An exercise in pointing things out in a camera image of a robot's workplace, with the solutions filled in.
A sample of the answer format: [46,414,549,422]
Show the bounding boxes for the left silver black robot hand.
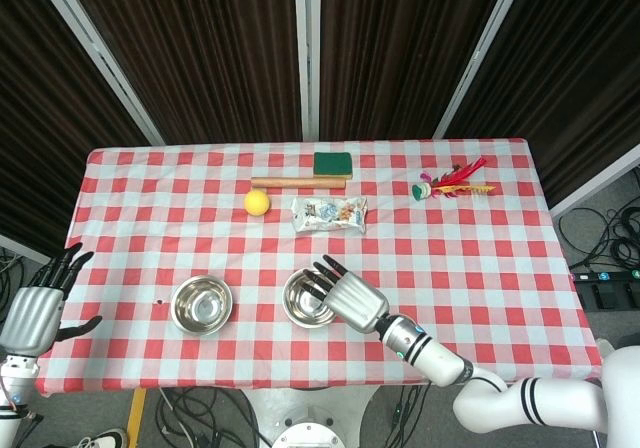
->
[0,241,104,358]

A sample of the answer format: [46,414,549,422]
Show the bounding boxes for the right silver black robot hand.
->
[299,254,392,335]

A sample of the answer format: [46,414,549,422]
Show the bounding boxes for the grey white robot base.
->
[239,385,386,448]

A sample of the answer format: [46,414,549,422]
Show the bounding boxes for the red white checkered tablecloth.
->
[37,137,601,397]

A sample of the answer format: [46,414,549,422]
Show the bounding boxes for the white printed snack packet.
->
[291,195,369,234]

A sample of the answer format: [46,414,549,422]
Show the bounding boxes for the wooden rolling pin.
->
[250,176,347,190]

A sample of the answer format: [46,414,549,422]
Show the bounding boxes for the green yellow sponge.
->
[313,151,354,179]

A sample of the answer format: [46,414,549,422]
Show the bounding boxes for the yellow ball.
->
[243,189,272,217]

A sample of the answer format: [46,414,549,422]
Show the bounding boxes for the white black sneaker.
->
[74,427,129,448]

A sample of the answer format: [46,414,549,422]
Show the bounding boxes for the yellow floor tape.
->
[122,387,149,448]

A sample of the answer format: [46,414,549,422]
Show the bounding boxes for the red feather shuttlecock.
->
[411,155,497,202]

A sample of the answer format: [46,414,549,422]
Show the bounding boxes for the dark ribbed partition panel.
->
[319,0,512,142]
[444,0,640,205]
[62,0,303,145]
[0,0,151,259]

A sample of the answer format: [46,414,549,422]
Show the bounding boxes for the black cable bundle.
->
[154,386,271,448]
[557,206,640,272]
[0,247,31,302]
[387,385,431,448]

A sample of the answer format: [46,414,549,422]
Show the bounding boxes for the aluminium partition frame post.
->
[292,0,322,142]
[548,142,640,218]
[0,232,54,265]
[27,0,166,145]
[433,0,531,140]

